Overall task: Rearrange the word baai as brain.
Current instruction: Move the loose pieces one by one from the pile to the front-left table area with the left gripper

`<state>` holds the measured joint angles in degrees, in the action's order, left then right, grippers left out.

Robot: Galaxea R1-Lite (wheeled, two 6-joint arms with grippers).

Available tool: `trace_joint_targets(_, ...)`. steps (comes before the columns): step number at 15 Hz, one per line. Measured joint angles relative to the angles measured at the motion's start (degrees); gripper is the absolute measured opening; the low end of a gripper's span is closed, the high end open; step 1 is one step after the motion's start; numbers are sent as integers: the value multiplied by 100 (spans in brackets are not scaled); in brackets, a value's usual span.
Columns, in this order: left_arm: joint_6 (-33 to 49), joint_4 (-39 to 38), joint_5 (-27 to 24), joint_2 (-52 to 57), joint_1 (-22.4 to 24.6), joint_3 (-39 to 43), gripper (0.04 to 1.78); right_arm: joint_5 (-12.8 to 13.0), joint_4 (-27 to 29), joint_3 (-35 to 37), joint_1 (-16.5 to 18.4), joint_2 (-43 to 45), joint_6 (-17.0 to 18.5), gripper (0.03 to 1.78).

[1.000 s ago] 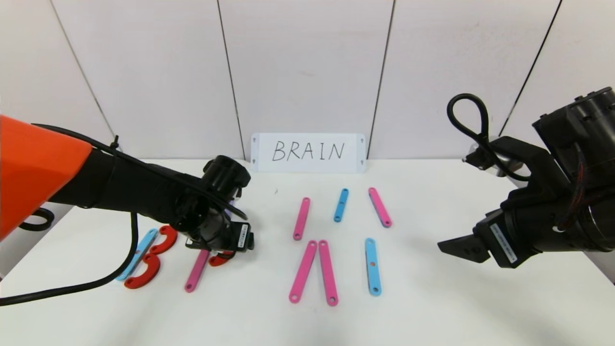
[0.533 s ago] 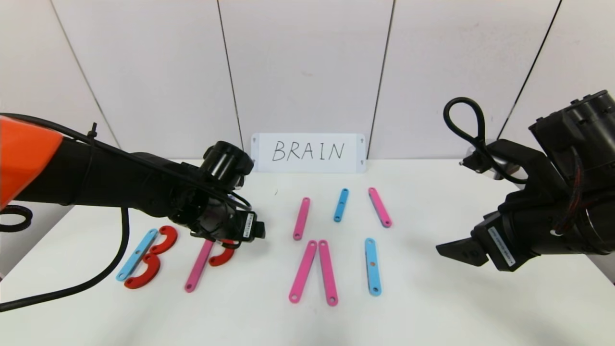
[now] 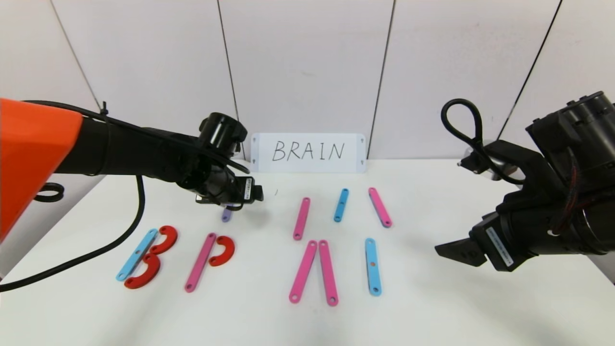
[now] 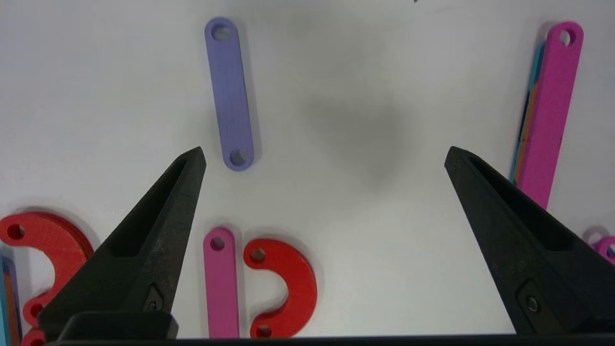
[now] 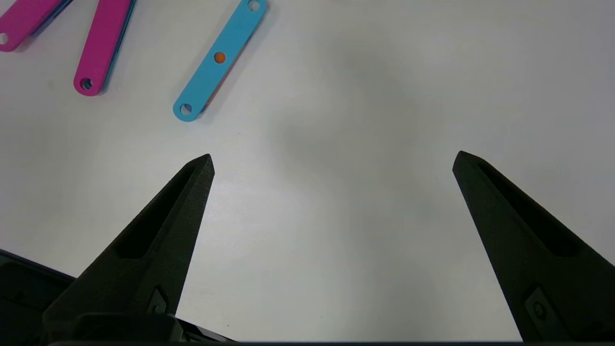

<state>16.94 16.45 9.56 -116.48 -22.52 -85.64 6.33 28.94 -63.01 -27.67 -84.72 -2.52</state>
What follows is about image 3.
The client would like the pink bar with holes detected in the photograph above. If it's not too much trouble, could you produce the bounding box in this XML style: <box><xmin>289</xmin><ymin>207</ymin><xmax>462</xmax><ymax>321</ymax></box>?
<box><xmin>318</xmin><ymin>239</ymin><xmax>339</xmax><ymax>307</ymax></box>
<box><xmin>184</xmin><ymin>233</ymin><xmax>217</xmax><ymax>293</ymax></box>
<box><xmin>288</xmin><ymin>240</ymin><xmax>319</xmax><ymax>304</ymax></box>
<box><xmin>293</xmin><ymin>197</ymin><xmax>311</xmax><ymax>241</ymax></box>
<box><xmin>368</xmin><ymin>187</ymin><xmax>393</xmax><ymax>228</ymax></box>

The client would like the long light blue flat bar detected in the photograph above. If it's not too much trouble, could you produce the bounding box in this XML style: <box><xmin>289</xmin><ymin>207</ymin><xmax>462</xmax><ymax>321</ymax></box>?
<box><xmin>116</xmin><ymin>228</ymin><xmax>160</xmax><ymax>282</ymax></box>

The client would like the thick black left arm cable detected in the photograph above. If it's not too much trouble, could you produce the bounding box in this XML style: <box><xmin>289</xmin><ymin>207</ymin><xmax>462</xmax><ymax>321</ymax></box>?
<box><xmin>0</xmin><ymin>175</ymin><xmax>147</xmax><ymax>293</ymax></box>

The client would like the large red arc piece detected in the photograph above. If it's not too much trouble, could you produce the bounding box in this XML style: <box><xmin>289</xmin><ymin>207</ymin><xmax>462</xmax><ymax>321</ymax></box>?
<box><xmin>124</xmin><ymin>253</ymin><xmax>162</xmax><ymax>289</ymax></box>
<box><xmin>150</xmin><ymin>225</ymin><xmax>179</xmax><ymax>255</ymax></box>

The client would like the blue bar with orange hole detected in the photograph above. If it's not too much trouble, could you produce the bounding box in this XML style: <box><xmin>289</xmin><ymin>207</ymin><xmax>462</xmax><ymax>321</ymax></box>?
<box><xmin>364</xmin><ymin>237</ymin><xmax>382</xmax><ymax>297</ymax></box>

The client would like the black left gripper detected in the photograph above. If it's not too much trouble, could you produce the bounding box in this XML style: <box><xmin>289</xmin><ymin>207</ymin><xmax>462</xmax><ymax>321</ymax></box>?
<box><xmin>211</xmin><ymin>165</ymin><xmax>264</xmax><ymax>208</ymax></box>

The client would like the short blue bar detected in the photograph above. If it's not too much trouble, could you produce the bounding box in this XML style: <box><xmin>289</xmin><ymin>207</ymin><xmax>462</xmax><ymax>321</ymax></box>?
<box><xmin>333</xmin><ymin>188</ymin><xmax>350</xmax><ymax>223</ymax></box>

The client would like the white sign reading BRAIN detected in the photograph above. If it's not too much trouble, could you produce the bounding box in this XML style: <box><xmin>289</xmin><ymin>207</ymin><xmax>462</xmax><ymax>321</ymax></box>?
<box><xmin>250</xmin><ymin>133</ymin><xmax>367</xmax><ymax>173</ymax></box>

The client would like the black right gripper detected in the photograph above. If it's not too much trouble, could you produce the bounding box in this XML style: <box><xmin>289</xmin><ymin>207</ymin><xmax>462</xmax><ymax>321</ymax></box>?
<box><xmin>434</xmin><ymin>202</ymin><xmax>589</xmax><ymax>272</ymax></box>

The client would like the looped black right arm cable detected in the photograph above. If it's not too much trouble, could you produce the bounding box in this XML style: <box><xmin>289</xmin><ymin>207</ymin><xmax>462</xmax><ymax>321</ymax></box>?
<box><xmin>441</xmin><ymin>99</ymin><xmax>525</xmax><ymax>186</ymax></box>

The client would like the small red arc piece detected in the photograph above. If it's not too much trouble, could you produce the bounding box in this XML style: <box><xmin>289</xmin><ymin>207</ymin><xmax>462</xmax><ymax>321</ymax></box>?
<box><xmin>209</xmin><ymin>235</ymin><xmax>236</xmax><ymax>267</ymax></box>

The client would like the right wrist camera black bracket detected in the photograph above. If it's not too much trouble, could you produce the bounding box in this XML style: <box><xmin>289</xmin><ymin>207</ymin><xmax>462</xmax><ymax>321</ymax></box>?
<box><xmin>456</xmin><ymin>140</ymin><xmax>554</xmax><ymax>194</ymax></box>

